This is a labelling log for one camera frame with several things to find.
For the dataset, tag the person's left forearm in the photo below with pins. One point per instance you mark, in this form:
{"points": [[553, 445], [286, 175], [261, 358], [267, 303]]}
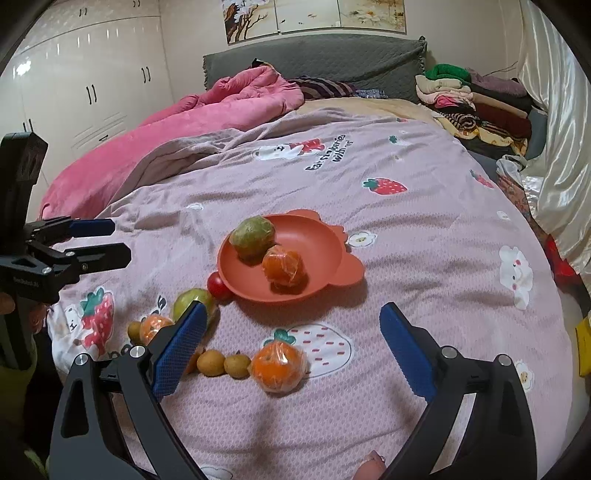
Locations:
{"points": [[11, 401]]}

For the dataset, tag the grey-blue cloth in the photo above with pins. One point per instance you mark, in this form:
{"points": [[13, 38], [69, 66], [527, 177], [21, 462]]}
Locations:
{"points": [[536, 134]]}

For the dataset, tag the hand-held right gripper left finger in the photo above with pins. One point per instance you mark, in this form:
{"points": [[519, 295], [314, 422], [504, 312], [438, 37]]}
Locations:
{"points": [[182, 341]]}

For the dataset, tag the small red tomato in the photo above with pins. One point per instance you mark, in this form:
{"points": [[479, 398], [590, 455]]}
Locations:
{"points": [[217, 286]]}

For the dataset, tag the dark floral cloth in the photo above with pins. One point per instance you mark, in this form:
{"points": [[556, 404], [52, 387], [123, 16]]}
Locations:
{"points": [[369, 93]]}

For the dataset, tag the white glossy wardrobe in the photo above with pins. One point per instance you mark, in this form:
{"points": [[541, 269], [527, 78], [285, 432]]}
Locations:
{"points": [[92, 69]]}

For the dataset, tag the terracotta bear-shaped plate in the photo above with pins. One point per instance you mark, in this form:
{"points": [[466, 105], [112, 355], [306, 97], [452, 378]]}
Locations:
{"points": [[300, 235]]}

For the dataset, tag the red cloth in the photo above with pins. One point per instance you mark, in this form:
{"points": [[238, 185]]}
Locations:
{"points": [[561, 258]]}

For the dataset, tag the stack of folded clothes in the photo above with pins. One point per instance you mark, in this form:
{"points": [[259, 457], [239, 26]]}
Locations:
{"points": [[485, 106]]}

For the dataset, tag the small brown longan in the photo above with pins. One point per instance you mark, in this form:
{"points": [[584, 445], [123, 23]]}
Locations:
{"points": [[237, 364], [195, 360], [134, 331]]}

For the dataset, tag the wall painting panel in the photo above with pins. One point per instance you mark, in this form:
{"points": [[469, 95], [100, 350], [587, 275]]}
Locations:
{"points": [[249, 18], [307, 14], [374, 14]]}

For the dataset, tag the person's left hand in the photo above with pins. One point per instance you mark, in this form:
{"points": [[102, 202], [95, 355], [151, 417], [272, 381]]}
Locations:
{"points": [[39, 319]]}

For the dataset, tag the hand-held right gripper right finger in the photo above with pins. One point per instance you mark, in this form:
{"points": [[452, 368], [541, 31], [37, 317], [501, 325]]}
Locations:
{"points": [[406, 350]]}

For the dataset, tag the pink fleece blanket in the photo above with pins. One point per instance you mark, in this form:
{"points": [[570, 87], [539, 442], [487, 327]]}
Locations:
{"points": [[184, 120]]}

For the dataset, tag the cream satin curtain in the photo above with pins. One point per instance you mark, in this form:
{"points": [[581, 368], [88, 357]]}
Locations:
{"points": [[554, 115]]}

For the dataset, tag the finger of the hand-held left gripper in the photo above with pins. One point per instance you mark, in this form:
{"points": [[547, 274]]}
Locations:
{"points": [[106, 256], [92, 226]]}

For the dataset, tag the dark striped cloth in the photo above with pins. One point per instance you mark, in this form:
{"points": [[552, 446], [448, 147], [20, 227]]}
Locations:
{"points": [[323, 87]]}

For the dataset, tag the grey quilted headboard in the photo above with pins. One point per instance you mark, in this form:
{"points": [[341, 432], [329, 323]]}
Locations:
{"points": [[346, 64]]}

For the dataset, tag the pink strawberry printed duvet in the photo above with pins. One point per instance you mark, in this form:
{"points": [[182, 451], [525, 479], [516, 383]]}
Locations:
{"points": [[415, 230]]}

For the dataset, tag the crumpled patterned cloth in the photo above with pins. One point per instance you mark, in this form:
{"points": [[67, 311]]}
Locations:
{"points": [[515, 191]]}

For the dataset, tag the green citrus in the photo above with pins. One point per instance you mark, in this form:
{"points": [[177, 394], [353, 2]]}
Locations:
{"points": [[251, 236], [189, 300]]}

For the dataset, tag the brown kiwi large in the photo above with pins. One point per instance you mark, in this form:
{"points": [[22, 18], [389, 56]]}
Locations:
{"points": [[210, 362]]}

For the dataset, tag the orange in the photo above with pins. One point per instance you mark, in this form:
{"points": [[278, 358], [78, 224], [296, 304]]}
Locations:
{"points": [[154, 327], [277, 367], [284, 270]]}

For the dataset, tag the beige bed sheet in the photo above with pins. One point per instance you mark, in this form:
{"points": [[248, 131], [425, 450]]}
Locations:
{"points": [[360, 108]]}

